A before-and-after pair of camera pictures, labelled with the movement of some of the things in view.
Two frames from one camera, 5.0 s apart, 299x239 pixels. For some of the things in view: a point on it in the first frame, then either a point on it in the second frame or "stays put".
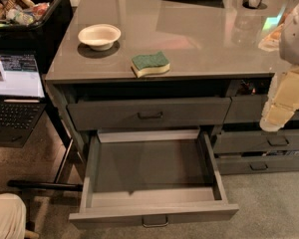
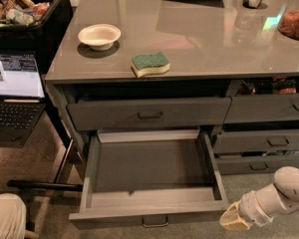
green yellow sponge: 150,64 stays put
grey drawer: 151,175 stays put
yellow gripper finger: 291,91 → 231,219
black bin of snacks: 29,18 stays put
